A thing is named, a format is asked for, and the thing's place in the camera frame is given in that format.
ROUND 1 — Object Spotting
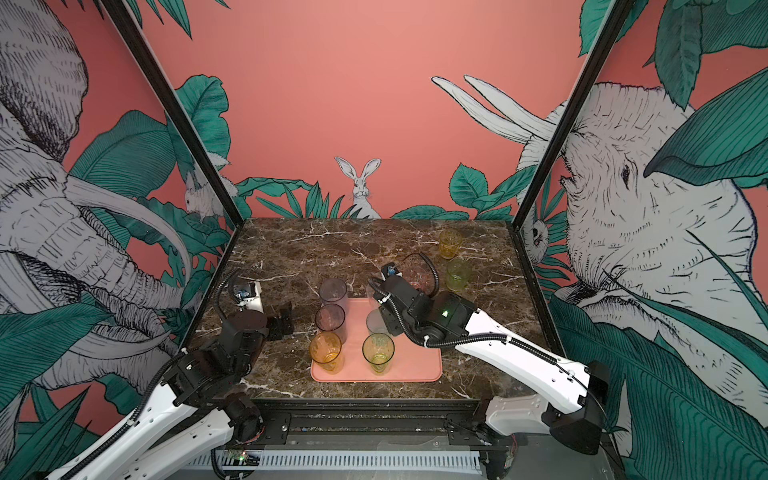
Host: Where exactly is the right black frame post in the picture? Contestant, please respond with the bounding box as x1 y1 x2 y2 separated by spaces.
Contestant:
512 0 634 233

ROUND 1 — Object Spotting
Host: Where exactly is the blue-grey clear tumbler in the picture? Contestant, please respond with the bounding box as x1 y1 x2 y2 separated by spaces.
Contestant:
318 278 348 312

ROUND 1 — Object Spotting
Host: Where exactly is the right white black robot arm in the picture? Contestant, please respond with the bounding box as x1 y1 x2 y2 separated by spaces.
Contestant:
368 275 610 455

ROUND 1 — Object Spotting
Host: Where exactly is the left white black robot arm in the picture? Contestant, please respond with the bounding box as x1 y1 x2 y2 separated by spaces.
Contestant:
25 300 294 479

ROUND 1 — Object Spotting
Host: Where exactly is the white slotted cable duct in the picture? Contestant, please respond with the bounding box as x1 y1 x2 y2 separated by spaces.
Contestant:
216 450 483 474

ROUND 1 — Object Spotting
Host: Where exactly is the amber yellow tumbler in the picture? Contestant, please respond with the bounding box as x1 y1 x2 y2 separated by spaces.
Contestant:
309 332 344 374

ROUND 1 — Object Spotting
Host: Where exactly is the dark smoky tumbler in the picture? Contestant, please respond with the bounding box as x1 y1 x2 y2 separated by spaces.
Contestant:
314 303 347 343

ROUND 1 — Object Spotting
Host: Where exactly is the black frame post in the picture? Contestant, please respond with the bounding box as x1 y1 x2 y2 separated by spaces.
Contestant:
100 0 244 230
512 0 634 233

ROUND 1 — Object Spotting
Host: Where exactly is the teal frosted tumbler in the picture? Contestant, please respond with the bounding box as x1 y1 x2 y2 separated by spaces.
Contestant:
366 309 388 334

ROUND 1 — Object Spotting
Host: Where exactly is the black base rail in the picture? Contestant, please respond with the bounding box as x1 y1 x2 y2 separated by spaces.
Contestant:
251 398 607 448

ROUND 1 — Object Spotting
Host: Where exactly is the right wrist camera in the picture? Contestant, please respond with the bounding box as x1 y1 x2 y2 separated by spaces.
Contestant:
381 262 402 280

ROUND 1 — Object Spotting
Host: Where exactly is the yellow short tumbler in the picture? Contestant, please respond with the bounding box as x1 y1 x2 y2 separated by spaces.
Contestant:
438 228 464 260

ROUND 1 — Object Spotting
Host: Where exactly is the left black corrugated cable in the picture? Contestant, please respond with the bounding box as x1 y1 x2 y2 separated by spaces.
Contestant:
213 268 242 322

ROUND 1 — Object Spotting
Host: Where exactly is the clear colourless tumbler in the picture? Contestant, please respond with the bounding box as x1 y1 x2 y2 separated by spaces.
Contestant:
365 284 380 309

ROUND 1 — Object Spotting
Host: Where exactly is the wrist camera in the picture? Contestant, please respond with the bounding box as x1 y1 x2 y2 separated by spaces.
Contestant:
381 262 402 280
230 280 264 313

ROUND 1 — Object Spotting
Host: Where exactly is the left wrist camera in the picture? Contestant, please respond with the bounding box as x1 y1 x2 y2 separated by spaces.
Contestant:
230 280 264 313

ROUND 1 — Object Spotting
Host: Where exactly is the pink clear tumbler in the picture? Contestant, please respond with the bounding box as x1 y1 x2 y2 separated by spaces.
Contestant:
402 264 434 295

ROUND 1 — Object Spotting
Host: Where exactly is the light green tumbler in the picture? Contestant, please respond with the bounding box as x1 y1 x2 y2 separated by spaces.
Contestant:
361 333 395 375

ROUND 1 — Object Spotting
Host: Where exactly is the pink plastic tray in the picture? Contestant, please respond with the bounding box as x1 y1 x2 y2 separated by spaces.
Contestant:
311 298 443 383

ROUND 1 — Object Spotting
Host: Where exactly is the left black frame post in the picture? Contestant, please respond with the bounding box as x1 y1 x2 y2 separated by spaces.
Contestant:
100 0 244 230

